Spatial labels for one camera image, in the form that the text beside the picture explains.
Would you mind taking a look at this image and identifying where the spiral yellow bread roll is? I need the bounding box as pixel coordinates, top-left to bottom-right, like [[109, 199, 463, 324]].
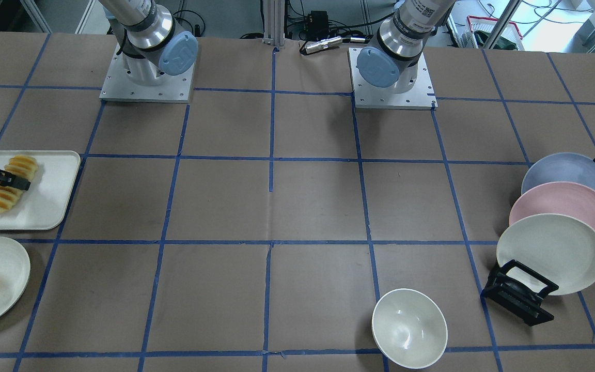
[[0, 154, 39, 214]]

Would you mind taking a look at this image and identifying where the blue plate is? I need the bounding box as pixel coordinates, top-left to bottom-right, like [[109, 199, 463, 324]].
[[520, 152, 595, 194]]

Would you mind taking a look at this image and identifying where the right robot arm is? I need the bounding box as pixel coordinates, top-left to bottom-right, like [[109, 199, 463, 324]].
[[99, 1, 199, 103]]

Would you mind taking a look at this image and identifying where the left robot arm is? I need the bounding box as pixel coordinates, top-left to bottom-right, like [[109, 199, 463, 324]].
[[351, 1, 595, 163]]

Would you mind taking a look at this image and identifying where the pink plate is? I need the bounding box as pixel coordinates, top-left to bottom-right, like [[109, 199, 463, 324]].
[[508, 181, 595, 230]]

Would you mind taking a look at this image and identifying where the cream plate in rack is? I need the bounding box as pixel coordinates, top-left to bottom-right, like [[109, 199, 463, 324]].
[[496, 213, 595, 295]]

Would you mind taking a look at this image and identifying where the black plate rack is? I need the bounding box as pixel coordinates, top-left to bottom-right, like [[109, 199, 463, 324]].
[[481, 259, 559, 327]]

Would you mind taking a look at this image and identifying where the white rectangular tray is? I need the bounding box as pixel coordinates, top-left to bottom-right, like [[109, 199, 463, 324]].
[[0, 150, 81, 230]]

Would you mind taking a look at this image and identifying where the red white basket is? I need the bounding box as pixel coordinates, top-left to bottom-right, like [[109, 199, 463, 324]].
[[458, 15, 525, 51]]

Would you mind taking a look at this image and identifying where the white bowl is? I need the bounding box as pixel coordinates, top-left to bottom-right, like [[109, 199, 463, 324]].
[[371, 289, 448, 369]]

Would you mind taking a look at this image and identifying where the silver cylindrical connector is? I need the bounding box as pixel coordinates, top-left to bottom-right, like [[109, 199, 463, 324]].
[[299, 36, 369, 56]]

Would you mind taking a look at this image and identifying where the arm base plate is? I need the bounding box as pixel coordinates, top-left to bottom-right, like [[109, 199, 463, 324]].
[[349, 48, 437, 110], [99, 45, 197, 104]]

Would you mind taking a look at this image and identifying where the aluminium frame post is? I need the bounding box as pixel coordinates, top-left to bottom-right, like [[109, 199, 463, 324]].
[[260, 0, 287, 49]]

